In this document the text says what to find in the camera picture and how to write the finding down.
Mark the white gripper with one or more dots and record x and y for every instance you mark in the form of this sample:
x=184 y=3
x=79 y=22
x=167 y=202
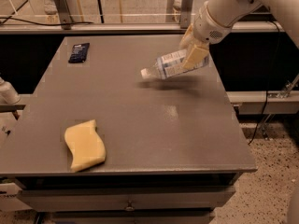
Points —
x=207 y=28

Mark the clear blue-label plastic bottle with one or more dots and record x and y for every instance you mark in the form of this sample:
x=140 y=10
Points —
x=172 y=64

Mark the yellow wavy sponge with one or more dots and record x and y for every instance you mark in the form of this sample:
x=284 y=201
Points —
x=85 y=145

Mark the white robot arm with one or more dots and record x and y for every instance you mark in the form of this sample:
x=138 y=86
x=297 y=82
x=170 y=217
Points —
x=216 y=18

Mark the grey cabinet with drawers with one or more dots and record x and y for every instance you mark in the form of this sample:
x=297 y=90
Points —
x=174 y=148

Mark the dark blue snack packet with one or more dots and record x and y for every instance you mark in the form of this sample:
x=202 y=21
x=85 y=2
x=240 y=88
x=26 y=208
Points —
x=79 y=53

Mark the metal railing with posts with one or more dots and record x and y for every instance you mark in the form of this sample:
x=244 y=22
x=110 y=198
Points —
x=68 y=13

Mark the metal drawer knob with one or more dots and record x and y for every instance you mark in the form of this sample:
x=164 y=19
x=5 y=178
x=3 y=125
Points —
x=129 y=207

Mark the white cylinder at left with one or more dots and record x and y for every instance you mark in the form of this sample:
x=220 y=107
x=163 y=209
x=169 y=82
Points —
x=8 y=92

